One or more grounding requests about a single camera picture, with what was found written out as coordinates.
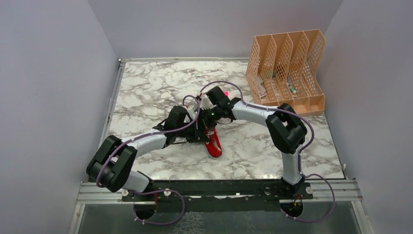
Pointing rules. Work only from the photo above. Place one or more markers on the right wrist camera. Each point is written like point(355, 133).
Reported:
point(205, 103)

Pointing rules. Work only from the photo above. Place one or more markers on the peach plastic file organizer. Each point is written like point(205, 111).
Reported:
point(288, 63)

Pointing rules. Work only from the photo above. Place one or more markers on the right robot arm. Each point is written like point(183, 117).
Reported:
point(286, 129)

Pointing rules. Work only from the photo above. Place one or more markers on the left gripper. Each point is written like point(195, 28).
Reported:
point(198, 135)

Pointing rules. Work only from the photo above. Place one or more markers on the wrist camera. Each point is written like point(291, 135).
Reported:
point(205, 103)
point(192, 113)

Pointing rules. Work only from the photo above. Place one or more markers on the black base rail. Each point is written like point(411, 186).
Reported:
point(168, 196)

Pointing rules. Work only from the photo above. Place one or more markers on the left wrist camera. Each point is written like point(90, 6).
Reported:
point(192, 113)

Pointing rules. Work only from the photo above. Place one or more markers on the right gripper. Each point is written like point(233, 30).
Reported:
point(202, 117)

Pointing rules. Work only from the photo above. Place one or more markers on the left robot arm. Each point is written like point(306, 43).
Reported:
point(111, 165)

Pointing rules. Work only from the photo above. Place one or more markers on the red canvas sneaker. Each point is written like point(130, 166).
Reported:
point(213, 145)

